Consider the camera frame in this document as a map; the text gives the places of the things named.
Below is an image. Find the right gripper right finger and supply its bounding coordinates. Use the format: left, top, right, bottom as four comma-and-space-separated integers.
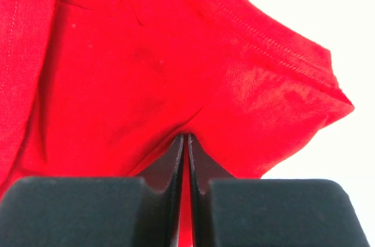
187, 135, 369, 247

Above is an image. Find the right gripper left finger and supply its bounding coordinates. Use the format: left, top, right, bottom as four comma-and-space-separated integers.
1, 136, 184, 246

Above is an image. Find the red t shirt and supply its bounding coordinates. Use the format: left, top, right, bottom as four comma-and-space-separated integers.
1, 0, 354, 246

